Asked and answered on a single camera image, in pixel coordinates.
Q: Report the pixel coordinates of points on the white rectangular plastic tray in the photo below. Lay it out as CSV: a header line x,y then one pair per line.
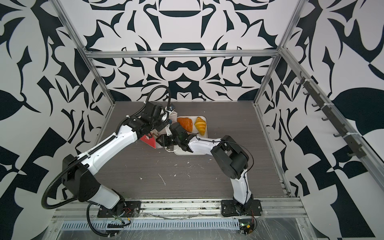
x,y
197,147

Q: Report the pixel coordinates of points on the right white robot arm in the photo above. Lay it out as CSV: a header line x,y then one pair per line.
x,y
231,158

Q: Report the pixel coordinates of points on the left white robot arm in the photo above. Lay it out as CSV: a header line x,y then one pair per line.
x,y
80,180

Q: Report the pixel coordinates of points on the black wall hook rail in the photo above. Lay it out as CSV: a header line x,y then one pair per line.
x,y
333,115

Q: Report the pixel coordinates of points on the white slotted cable duct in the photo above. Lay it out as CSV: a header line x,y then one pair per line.
x,y
199,224

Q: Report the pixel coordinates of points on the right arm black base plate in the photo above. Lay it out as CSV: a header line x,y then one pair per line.
x,y
232,208

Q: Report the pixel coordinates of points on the yellow fake croissant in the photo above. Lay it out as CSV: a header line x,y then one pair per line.
x,y
201,126

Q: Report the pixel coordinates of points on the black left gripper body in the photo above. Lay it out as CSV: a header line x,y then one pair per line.
x,y
159,124

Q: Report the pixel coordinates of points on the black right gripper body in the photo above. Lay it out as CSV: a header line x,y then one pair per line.
x,y
171,140

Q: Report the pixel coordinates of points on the orange fake puff pastry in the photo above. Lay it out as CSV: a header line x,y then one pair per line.
x,y
186,124

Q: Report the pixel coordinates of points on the small green circuit board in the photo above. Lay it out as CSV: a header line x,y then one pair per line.
x,y
246,228

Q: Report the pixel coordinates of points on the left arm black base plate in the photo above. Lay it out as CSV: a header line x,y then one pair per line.
x,y
124,210

